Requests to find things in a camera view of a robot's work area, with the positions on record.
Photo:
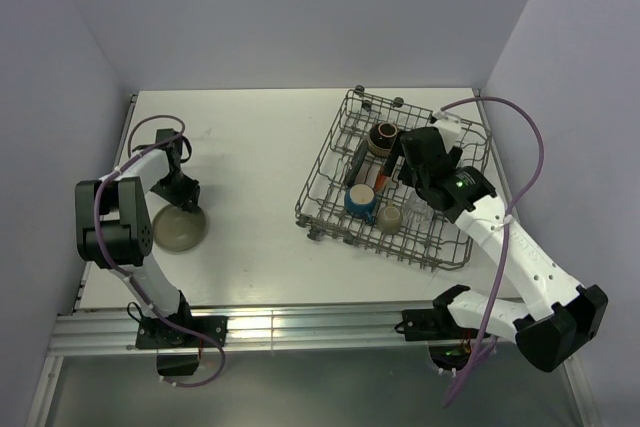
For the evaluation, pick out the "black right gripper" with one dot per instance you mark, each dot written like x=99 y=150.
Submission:
x=404 y=174

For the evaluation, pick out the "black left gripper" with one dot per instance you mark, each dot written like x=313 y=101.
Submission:
x=190 y=193

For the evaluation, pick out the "grey saucer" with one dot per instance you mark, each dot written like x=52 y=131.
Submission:
x=176 y=230

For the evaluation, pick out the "clear faceted glass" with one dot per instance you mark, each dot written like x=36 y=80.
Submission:
x=416 y=211

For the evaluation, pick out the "orange saucer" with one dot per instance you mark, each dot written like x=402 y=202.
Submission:
x=386 y=170

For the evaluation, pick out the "brown glazed bowl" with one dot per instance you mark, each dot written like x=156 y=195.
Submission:
x=381 y=138

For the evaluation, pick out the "dark teal cup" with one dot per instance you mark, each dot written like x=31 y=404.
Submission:
x=360 y=202

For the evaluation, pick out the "dark teal saucer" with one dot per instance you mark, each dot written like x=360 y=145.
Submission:
x=356 y=164

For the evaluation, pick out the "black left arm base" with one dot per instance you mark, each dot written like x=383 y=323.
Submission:
x=178 y=353

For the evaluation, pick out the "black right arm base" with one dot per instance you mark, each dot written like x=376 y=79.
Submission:
x=450 y=346

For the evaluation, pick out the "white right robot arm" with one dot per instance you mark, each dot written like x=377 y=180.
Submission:
x=556 y=315

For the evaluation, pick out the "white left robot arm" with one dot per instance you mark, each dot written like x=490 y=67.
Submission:
x=119 y=217

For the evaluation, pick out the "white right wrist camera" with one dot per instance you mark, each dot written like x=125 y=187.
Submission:
x=449 y=127

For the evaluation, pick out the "grey wire dish rack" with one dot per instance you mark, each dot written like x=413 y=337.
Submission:
x=320 y=206

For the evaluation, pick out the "aluminium mounting rail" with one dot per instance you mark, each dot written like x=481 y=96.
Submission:
x=263 y=328

